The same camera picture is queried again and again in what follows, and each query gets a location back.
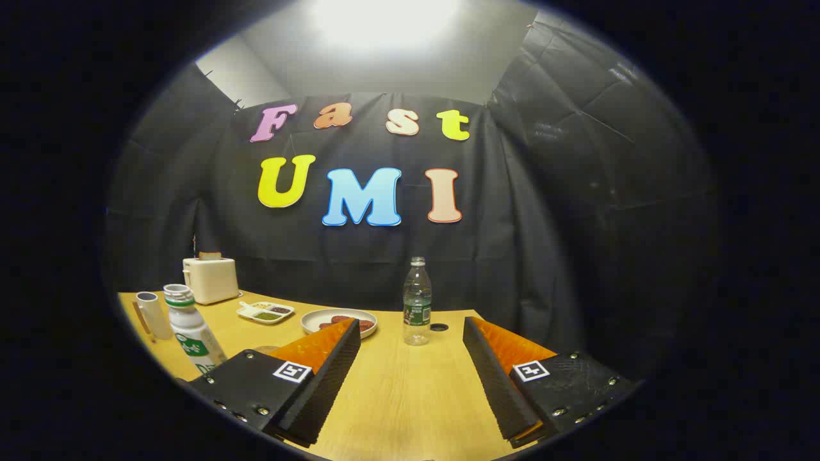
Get black backdrop cloth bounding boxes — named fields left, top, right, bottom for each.
left=106, top=10, right=718, bottom=385

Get white juice bottle green label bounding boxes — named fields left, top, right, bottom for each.
left=163, top=284, right=228, bottom=378

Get white cup with wooden handle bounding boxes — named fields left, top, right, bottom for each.
left=133, top=291, right=174, bottom=341

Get wooden table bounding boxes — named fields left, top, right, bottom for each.
left=117, top=291, right=545, bottom=461

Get clear plastic water bottle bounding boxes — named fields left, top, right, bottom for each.
left=402, top=257, right=433, bottom=346

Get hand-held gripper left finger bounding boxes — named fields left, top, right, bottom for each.
left=189, top=318, right=361, bottom=448

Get white round plate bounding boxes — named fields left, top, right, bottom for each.
left=301, top=309, right=378, bottom=339

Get ceiling light panel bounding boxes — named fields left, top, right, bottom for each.
left=307, top=0, right=462, bottom=55

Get white divided sauce dish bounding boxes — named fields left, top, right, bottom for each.
left=236, top=301, right=295, bottom=325

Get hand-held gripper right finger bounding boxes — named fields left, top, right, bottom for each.
left=463, top=316, right=641, bottom=449

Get cream toaster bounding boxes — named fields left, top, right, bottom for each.
left=183, top=256, right=240, bottom=305

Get red meat slices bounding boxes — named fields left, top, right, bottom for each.
left=318, top=314, right=375, bottom=332

